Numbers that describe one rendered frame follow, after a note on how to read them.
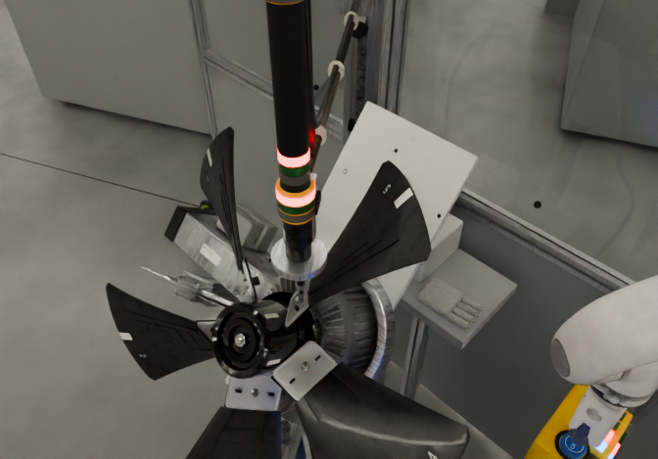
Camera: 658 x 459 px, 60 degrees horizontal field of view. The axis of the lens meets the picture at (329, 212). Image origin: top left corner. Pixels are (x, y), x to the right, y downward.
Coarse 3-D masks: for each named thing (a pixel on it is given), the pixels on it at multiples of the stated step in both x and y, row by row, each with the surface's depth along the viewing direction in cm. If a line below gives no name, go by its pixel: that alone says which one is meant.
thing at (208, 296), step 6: (150, 270) 122; (162, 276) 119; (168, 276) 118; (168, 282) 118; (174, 282) 117; (204, 288) 114; (198, 294) 112; (204, 294) 112; (210, 294) 111; (216, 294) 112; (210, 300) 111; (216, 300) 110; (222, 300) 109; (228, 300) 109; (222, 306) 109
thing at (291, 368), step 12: (300, 348) 92; (312, 348) 92; (288, 360) 90; (300, 360) 91; (312, 360) 91; (324, 360) 91; (276, 372) 89; (288, 372) 89; (300, 372) 89; (312, 372) 90; (324, 372) 90; (288, 384) 88; (300, 384) 88; (312, 384) 88; (300, 396) 87
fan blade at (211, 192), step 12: (228, 132) 95; (216, 144) 99; (228, 144) 95; (216, 156) 100; (228, 156) 95; (204, 168) 108; (216, 168) 100; (228, 168) 95; (204, 180) 110; (216, 180) 101; (228, 180) 95; (204, 192) 112; (216, 192) 102; (228, 192) 95; (216, 204) 106; (228, 204) 96; (228, 216) 97; (228, 228) 98; (240, 252) 94; (240, 264) 96
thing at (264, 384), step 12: (240, 384) 94; (252, 384) 95; (264, 384) 95; (276, 384) 96; (228, 396) 94; (240, 396) 94; (252, 396) 95; (264, 396) 96; (276, 396) 96; (240, 408) 94; (252, 408) 95; (264, 408) 96; (276, 408) 96
